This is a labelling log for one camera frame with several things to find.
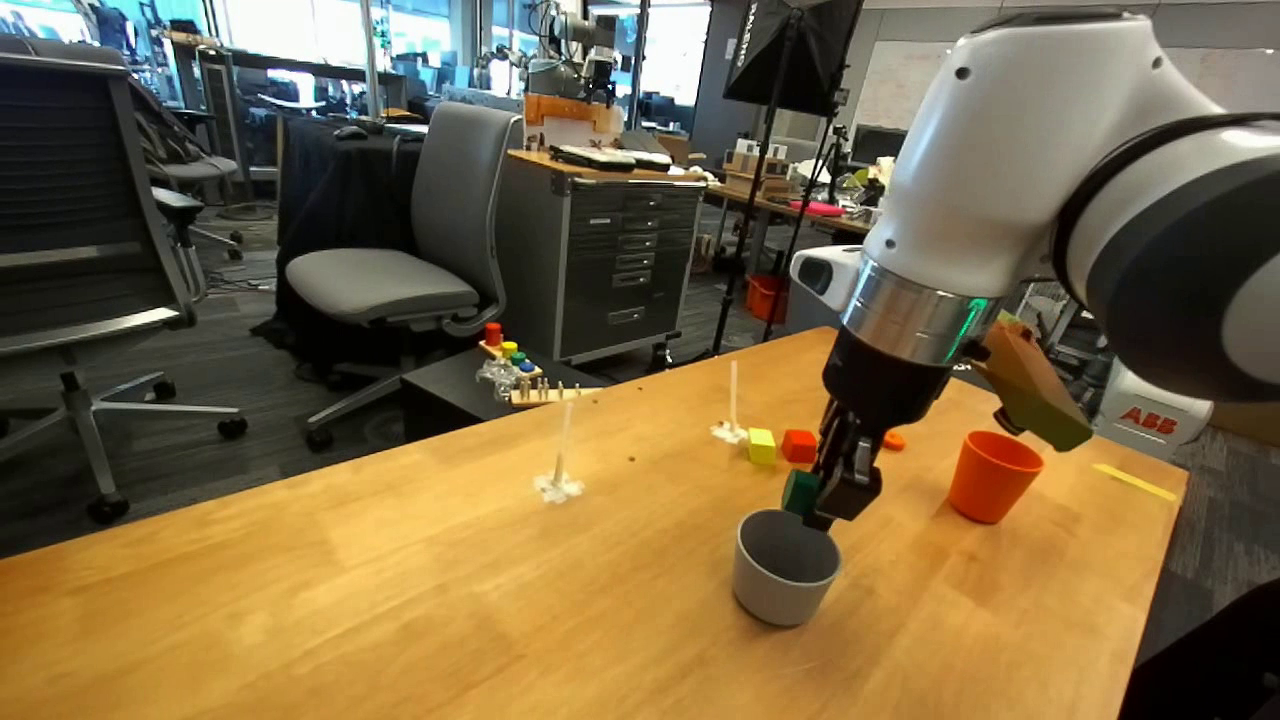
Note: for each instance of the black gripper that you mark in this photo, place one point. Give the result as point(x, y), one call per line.
point(886, 381)

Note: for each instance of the green block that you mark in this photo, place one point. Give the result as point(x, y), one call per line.
point(797, 496)

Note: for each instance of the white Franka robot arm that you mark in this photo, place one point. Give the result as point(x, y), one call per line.
point(1067, 160)

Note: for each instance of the white ABB robot base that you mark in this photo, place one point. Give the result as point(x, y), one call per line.
point(1155, 419)

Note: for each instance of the grey measuring cup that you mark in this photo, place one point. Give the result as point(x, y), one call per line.
point(786, 575)

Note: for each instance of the orange plastic cup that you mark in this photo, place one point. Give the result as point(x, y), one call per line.
point(994, 476)

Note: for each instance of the orange-red block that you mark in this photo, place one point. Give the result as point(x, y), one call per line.
point(797, 444)

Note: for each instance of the orange disc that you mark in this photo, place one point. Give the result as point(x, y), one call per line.
point(893, 442)

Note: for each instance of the red bin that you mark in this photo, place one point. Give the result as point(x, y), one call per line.
point(765, 296)

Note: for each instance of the yellow tape strip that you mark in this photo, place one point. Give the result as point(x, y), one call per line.
point(1138, 483)

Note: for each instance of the grey drawer cabinet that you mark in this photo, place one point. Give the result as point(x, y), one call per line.
point(603, 260)

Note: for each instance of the colourful stacking toy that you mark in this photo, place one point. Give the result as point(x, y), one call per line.
point(515, 375)

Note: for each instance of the dark low stool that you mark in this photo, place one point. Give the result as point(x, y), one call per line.
point(445, 387)

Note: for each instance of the black softbox light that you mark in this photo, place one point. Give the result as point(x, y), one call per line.
point(797, 55)

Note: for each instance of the grey padded office chair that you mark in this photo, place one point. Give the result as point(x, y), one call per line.
point(386, 281)

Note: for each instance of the dark mesh office chair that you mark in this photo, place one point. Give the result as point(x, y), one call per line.
point(83, 200)

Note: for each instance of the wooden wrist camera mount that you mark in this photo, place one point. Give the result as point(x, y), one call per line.
point(1042, 393)

